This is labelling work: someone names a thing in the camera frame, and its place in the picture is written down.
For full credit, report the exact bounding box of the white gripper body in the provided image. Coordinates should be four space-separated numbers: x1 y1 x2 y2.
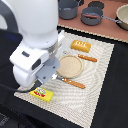
10 30 66 87

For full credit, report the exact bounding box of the grey teal gripper finger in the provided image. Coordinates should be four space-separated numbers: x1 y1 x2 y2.
34 58 60 88

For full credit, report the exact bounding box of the yellow butter box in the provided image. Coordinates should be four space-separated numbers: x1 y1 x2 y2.
29 87 53 102

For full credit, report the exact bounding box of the orange toy bread loaf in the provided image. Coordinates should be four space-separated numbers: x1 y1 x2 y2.
71 40 91 53

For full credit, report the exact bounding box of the brown toy sausage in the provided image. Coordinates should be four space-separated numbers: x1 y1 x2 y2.
83 14 100 19

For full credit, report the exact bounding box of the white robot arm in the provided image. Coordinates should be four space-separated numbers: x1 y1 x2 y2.
0 0 65 87

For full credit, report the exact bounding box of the beige round plate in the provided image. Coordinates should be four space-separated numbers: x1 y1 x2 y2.
57 55 83 78

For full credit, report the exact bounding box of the woven beige placemat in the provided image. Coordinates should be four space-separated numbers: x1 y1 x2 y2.
15 33 114 128

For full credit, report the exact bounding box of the dark grey pot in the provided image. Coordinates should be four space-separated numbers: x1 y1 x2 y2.
58 0 84 20

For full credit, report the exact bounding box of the pink brown mat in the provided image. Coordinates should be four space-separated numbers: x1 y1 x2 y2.
59 0 128 43

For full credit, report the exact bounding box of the black round lid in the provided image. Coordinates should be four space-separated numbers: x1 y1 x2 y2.
88 1 104 9

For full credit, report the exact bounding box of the beige pan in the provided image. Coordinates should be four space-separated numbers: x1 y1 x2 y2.
116 4 128 30

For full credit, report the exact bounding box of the fork with orange handle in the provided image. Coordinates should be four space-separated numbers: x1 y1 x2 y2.
51 74 85 89

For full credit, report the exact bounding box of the black cable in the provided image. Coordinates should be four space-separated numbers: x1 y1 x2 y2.
0 81 36 94

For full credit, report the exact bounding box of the knife with orange handle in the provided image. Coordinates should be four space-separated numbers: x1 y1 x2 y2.
63 51 97 62

